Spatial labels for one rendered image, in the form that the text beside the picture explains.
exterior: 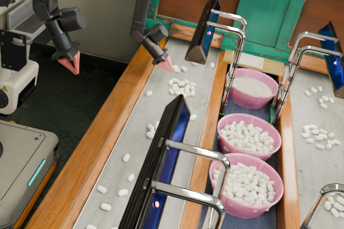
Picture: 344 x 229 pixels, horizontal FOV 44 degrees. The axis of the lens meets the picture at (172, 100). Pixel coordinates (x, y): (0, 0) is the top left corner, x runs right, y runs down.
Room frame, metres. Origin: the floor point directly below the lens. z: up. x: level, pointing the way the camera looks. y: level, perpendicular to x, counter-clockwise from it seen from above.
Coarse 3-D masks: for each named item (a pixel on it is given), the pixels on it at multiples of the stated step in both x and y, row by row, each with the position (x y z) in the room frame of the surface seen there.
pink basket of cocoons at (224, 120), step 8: (224, 120) 1.49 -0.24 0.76; (232, 120) 1.52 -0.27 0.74; (240, 120) 1.53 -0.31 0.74; (248, 120) 1.54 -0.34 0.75; (264, 128) 1.51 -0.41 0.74; (272, 128) 1.48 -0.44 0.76; (272, 136) 1.46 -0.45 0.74; (280, 136) 1.43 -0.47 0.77; (224, 144) 1.34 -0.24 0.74; (280, 144) 1.38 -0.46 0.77; (224, 152) 1.35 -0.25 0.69; (232, 152) 1.31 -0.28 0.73; (240, 152) 1.29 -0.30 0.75; (248, 152) 1.28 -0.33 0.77; (272, 152) 1.31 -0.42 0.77; (264, 160) 1.33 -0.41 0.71
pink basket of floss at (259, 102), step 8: (240, 72) 1.96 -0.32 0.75; (248, 72) 1.98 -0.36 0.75; (256, 72) 1.98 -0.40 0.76; (272, 80) 1.92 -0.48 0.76; (232, 88) 1.77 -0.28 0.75; (272, 88) 1.88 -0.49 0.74; (232, 96) 1.78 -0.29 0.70; (240, 96) 1.75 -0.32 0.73; (256, 96) 1.72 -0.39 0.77; (264, 96) 1.73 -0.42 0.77; (272, 96) 1.76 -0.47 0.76; (240, 104) 1.76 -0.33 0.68; (248, 104) 1.75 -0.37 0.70; (256, 104) 1.75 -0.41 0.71; (264, 104) 1.77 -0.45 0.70
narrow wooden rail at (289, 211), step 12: (288, 96) 1.79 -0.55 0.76; (276, 108) 1.73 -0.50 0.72; (288, 108) 1.67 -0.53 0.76; (288, 120) 1.57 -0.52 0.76; (288, 132) 1.48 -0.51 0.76; (288, 144) 1.39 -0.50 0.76; (276, 156) 1.39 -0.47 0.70; (288, 156) 1.31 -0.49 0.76; (276, 168) 1.32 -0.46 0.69; (288, 168) 1.24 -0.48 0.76; (288, 180) 1.17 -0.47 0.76; (288, 192) 1.11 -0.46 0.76; (276, 204) 1.13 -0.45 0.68; (288, 204) 1.05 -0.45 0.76; (276, 216) 1.07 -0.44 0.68; (288, 216) 1.00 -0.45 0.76; (300, 216) 1.01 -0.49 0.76; (276, 228) 1.02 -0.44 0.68; (288, 228) 0.94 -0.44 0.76
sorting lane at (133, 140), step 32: (192, 64) 1.96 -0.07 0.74; (160, 96) 1.60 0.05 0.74; (128, 128) 1.32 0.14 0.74; (192, 128) 1.40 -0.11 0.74; (128, 160) 1.14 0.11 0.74; (192, 160) 1.21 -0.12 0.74; (96, 192) 0.96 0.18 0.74; (128, 192) 0.98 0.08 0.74; (96, 224) 0.83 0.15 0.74; (160, 224) 0.88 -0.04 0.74
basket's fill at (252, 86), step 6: (234, 78) 1.93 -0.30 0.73; (240, 78) 1.93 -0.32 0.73; (246, 78) 1.96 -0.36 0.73; (252, 78) 1.96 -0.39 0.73; (234, 84) 1.86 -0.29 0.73; (240, 84) 1.87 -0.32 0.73; (246, 84) 1.87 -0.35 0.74; (252, 84) 1.89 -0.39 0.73; (258, 84) 1.90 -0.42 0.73; (264, 84) 1.93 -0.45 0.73; (246, 90) 1.81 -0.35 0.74; (252, 90) 1.82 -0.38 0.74; (258, 90) 1.85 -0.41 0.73; (264, 90) 1.86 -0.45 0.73; (270, 90) 1.88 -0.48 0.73; (246, 102) 1.75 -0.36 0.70
